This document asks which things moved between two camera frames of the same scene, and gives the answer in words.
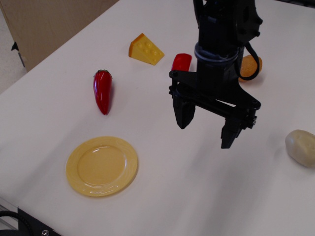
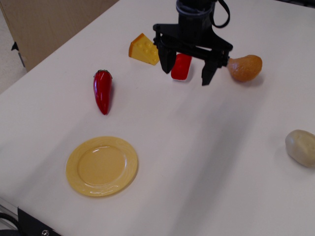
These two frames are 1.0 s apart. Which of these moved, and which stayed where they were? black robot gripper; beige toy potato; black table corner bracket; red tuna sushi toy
Moved: black robot gripper
Stayed: black table corner bracket; red tuna sushi toy; beige toy potato
